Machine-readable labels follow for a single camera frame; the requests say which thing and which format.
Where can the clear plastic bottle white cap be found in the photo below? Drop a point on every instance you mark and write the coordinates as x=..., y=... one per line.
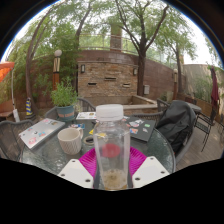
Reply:
x=111, y=133

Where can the white booklet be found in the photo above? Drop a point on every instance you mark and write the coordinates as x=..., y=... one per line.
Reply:
x=86, y=115

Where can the forked dark-trunk tree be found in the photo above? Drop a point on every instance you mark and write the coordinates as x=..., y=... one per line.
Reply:
x=141, y=80

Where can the flat round red coaster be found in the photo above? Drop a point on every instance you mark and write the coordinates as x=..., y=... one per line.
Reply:
x=111, y=150

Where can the blue yellow striped bollard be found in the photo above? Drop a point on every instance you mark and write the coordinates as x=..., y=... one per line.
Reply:
x=29, y=106

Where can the maroon closed patio umbrella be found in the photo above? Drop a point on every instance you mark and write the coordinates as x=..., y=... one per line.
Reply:
x=215, y=88

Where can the grey mesh patio chair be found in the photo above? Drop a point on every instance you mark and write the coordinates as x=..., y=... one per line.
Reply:
x=146, y=116
x=11, y=140
x=86, y=105
x=162, y=105

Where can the black jacket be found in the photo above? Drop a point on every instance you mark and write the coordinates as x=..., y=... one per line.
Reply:
x=176, y=125

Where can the black wall lantern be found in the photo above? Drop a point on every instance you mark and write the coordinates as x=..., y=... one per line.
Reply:
x=135, y=71
x=82, y=68

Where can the green plant in blue pot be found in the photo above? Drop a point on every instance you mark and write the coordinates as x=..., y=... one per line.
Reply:
x=64, y=96

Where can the grey wall box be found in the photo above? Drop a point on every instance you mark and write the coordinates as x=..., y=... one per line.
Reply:
x=146, y=89

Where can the silver laptop with stickers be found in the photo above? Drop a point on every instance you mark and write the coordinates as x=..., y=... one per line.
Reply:
x=41, y=131

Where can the round dark patio table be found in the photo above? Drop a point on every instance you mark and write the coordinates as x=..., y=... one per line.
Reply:
x=196, y=107

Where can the beige ribbed ceramic mug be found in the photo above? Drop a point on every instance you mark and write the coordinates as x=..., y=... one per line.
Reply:
x=69, y=141

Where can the white umbrella base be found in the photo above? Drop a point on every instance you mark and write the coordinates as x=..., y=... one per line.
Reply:
x=16, y=115

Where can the small colourful sticker card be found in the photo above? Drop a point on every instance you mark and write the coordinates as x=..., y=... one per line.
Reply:
x=77, y=126

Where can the yellow card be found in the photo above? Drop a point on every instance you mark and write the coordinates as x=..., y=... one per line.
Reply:
x=91, y=131

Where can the leaning tree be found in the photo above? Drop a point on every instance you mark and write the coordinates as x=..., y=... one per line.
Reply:
x=29, y=80

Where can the wooden lamp post white globe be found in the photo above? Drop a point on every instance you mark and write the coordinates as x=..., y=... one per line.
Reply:
x=56, y=71

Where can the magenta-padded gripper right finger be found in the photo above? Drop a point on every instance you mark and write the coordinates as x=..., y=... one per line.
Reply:
x=148, y=170

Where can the stone water basin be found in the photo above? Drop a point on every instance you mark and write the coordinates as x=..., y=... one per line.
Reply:
x=133, y=106

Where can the black laptop with stickers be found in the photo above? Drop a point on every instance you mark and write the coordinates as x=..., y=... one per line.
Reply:
x=141, y=128

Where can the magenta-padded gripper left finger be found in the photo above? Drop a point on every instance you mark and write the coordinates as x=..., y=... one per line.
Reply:
x=76, y=173

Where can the orange patio umbrella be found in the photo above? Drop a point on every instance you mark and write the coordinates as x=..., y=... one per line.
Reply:
x=5, y=70

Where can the black metal patio chair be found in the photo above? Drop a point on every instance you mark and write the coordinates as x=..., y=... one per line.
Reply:
x=205, y=125

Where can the wooden bench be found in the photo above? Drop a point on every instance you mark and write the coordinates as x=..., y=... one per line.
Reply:
x=6, y=108

